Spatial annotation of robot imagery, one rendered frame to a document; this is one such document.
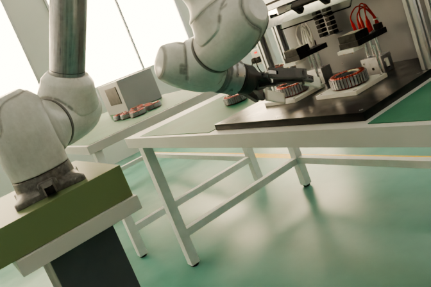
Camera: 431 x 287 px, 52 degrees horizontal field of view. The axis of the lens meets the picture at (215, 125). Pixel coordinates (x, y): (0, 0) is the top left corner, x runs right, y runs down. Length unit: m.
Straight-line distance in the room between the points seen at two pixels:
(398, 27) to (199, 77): 0.77
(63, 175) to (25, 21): 4.74
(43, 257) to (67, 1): 0.65
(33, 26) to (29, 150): 4.73
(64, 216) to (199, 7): 0.60
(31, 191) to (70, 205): 0.12
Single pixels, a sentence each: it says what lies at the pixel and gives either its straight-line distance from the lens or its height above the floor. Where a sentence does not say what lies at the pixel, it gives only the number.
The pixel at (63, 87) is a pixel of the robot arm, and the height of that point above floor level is 1.07.
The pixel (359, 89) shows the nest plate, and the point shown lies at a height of 0.78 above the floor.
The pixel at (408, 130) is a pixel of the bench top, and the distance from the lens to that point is 1.00.
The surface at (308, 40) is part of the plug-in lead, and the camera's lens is 1.60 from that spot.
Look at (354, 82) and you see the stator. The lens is 1.33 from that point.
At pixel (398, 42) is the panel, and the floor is 0.83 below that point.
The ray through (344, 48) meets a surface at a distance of 1.41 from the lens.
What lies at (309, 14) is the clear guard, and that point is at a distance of 1.20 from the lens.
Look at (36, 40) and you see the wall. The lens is 5.85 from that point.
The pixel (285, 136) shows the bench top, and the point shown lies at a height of 0.73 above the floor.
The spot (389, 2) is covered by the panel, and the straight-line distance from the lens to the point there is 1.54.
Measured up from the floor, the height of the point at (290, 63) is 0.88.
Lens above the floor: 1.05
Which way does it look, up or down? 11 degrees down
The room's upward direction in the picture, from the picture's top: 21 degrees counter-clockwise
